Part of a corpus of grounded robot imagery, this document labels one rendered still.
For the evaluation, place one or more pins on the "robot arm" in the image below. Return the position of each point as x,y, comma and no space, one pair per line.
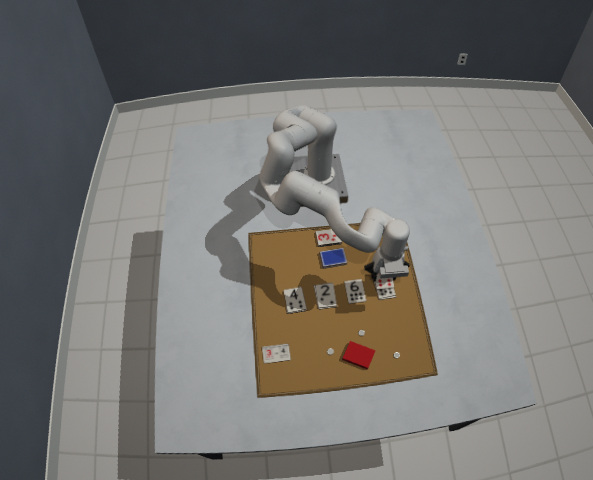
310,190

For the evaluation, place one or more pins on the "red flat square block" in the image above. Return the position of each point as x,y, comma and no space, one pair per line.
358,355

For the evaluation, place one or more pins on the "brown flat mat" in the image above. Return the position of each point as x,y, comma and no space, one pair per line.
291,259

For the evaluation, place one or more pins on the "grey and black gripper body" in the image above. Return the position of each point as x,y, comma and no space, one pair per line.
378,260

